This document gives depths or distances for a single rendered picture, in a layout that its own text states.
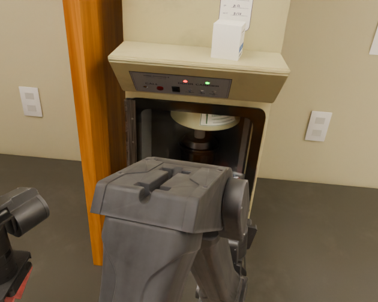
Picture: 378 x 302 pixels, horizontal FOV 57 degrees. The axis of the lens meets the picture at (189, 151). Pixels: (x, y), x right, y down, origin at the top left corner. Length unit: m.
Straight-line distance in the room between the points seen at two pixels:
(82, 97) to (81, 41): 0.11
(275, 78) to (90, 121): 0.37
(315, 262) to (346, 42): 0.68
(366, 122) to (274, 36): 0.71
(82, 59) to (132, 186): 0.47
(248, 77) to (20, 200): 0.44
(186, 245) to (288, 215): 0.99
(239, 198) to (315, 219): 0.94
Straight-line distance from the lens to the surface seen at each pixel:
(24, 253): 0.72
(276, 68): 0.63
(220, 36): 0.65
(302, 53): 1.21
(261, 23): 0.73
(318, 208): 1.27
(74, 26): 0.68
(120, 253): 0.24
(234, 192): 0.30
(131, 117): 0.79
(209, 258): 0.40
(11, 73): 1.40
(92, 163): 0.79
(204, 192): 0.24
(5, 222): 0.63
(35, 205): 0.65
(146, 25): 0.74
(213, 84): 0.67
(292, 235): 1.14
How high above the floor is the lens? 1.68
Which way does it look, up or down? 30 degrees down
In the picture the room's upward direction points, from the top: 4 degrees clockwise
